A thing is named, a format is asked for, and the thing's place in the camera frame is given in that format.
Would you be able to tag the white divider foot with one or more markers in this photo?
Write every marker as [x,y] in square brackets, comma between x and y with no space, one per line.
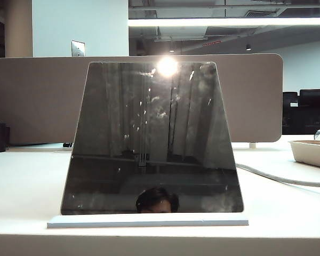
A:
[252,145]

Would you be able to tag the small black divider clamp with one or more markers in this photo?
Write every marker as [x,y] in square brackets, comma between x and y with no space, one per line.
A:
[67,144]

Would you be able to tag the red ceiling sign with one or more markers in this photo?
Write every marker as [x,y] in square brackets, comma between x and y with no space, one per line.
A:
[211,44]

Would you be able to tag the black ceiling spot lamp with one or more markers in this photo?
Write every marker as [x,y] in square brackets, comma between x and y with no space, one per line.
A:
[248,47]

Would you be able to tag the long ceiling light strip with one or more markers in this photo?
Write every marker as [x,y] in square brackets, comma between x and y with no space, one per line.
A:
[229,22]

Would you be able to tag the narrow black office chair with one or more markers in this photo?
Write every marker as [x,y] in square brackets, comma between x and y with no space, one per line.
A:
[290,117]

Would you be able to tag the beige desk divider panel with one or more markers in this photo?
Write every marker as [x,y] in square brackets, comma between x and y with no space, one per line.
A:
[29,93]

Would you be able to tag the beige shallow tray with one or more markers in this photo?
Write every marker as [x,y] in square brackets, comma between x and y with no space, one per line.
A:
[312,156]

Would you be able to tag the wide black office chair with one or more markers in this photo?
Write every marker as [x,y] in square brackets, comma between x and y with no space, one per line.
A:
[316,112]

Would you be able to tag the metal wall switch plate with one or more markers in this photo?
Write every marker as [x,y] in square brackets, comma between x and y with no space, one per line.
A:
[78,48]

